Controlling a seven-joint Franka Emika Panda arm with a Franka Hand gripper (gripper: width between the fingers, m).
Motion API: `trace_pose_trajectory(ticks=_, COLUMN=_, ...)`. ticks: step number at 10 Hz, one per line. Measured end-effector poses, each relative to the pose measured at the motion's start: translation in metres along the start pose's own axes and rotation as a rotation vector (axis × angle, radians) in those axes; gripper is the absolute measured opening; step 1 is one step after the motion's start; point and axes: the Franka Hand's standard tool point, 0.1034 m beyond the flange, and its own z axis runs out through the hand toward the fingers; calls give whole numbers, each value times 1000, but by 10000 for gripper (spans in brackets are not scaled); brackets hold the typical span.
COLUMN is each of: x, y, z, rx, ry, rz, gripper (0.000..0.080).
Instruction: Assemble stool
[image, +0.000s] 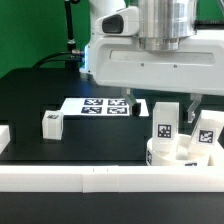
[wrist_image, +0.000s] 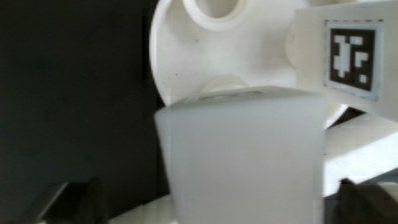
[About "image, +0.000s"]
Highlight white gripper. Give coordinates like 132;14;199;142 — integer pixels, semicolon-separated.
89;30;224;123

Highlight white round stool seat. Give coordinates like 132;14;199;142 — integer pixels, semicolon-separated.
146;134;209;166

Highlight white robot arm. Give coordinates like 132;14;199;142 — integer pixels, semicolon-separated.
80;0;224;121

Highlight white marker sheet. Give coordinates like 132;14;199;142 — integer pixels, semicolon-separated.
59;97;150;118

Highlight white front fence bar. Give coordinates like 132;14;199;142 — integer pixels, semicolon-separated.
0;165;224;193

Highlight white fence bar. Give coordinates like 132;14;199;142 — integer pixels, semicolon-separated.
0;165;224;193
0;125;10;154

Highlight black pole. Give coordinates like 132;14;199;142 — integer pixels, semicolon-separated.
64;0;80;51

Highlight white left fence bar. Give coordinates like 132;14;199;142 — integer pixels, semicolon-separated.
0;125;10;154

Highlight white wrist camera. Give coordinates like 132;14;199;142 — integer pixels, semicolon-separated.
95;6;140;36

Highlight black cable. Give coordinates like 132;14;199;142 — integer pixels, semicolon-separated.
32;49;87;69

